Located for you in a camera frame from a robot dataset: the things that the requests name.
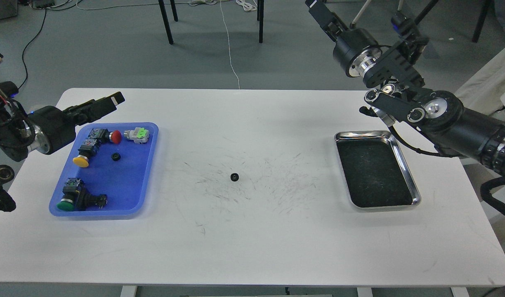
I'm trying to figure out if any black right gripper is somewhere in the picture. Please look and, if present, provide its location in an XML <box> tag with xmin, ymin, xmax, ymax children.
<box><xmin>305</xmin><ymin>0</ymin><xmax>382</xmax><ymax>78</ymax></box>

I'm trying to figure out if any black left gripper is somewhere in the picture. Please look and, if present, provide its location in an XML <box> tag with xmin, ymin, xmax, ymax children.
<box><xmin>29</xmin><ymin>92</ymin><xmax>125</xmax><ymax>155</ymax></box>

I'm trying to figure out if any small black gear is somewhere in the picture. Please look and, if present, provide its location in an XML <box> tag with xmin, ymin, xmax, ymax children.
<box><xmin>230</xmin><ymin>172</ymin><xmax>239</xmax><ymax>182</ymax></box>
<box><xmin>111</xmin><ymin>152</ymin><xmax>122</xmax><ymax>162</ymax></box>

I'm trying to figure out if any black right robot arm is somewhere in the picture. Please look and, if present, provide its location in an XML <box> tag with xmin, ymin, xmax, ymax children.
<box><xmin>305</xmin><ymin>0</ymin><xmax>505</xmax><ymax>216</ymax></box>

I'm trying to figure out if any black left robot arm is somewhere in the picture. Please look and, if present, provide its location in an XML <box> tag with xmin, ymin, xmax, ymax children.
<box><xmin>0</xmin><ymin>81</ymin><xmax>125</xmax><ymax>162</ymax></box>

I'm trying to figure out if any black chair leg right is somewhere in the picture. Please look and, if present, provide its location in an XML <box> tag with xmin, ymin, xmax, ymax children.
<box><xmin>257</xmin><ymin>0</ymin><xmax>264</xmax><ymax>44</ymax></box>

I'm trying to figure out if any black chair leg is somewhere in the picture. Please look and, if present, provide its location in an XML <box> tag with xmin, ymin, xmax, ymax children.
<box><xmin>158</xmin><ymin>0</ymin><xmax>179</xmax><ymax>45</ymax></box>
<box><xmin>257</xmin><ymin>0</ymin><xmax>264</xmax><ymax>44</ymax></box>

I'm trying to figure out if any blue plastic tray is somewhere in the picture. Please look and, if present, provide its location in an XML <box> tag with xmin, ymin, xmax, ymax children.
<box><xmin>49</xmin><ymin>122</ymin><xmax>159</xmax><ymax>219</ymax></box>

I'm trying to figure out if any black chair leg left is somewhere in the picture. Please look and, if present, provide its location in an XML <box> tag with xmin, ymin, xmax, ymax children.
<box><xmin>158</xmin><ymin>0</ymin><xmax>179</xmax><ymax>45</ymax></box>

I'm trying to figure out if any steel tray with black mat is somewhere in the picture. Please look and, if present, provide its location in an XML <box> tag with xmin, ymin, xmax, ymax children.
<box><xmin>334</xmin><ymin>130</ymin><xmax>422</xmax><ymax>210</ymax></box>

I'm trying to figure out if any beige cloth cover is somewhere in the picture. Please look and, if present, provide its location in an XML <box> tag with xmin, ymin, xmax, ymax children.
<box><xmin>455</xmin><ymin>48</ymin><xmax>505</xmax><ymax>116</ymax></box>

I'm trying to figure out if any red push button switch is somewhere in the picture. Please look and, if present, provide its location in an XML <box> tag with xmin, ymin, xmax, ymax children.
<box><xmin>87</xmin><ymin>128</ymin><xmax>123</xmax><ymax>145</ymax></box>

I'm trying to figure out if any yellow push button switch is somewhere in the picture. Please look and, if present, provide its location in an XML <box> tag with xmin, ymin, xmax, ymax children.
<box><xmin>73</xmin><ymin>138</ymin><xmax>99</xmax><ymax>168</ymax></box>

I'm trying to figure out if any grey switch with green label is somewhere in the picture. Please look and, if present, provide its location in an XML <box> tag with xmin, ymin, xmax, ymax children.
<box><xmin>123</xmin><ymin>127</ymin><xmax>149</xmax><ymax>144</ymax></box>

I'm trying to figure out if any black floor cable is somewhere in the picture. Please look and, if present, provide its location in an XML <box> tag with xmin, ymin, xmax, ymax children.
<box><xmin>13</xmin><ymin>0</ymin><xmax>71</xmax><ymax>91</ymax></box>

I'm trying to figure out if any green push button switch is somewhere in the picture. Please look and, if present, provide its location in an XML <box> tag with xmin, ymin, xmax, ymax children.
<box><xmin>56</xmin><ymin>177</ymin><xmax>108</xmax><ymax>211</ymax></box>

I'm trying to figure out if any white floor cable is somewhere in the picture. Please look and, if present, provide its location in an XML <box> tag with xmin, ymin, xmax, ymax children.
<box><xmin>189</xmin><ymin>0</ymin><xmax>258</xmax><ymax>90</ymax></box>

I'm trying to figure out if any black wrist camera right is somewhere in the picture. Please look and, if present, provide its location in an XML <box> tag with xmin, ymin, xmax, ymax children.
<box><xmin>391</xmin><ymin>11</ymin><xmax>429</xmax><ymax>56</ymax></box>

